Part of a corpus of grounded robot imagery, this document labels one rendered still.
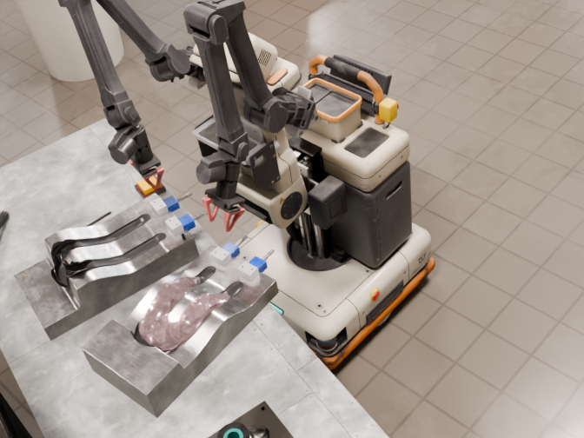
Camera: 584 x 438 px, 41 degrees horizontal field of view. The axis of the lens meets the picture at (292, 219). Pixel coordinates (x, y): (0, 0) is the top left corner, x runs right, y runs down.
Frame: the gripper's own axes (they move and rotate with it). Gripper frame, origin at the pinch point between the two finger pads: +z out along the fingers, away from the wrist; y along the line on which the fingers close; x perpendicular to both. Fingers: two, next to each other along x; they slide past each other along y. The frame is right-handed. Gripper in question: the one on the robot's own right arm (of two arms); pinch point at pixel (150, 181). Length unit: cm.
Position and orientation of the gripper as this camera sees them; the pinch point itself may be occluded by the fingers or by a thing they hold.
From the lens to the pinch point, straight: 242.6
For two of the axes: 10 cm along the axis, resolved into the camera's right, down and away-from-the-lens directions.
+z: 1.2, 7.2, 6.8
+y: 5.5, 5.3, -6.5
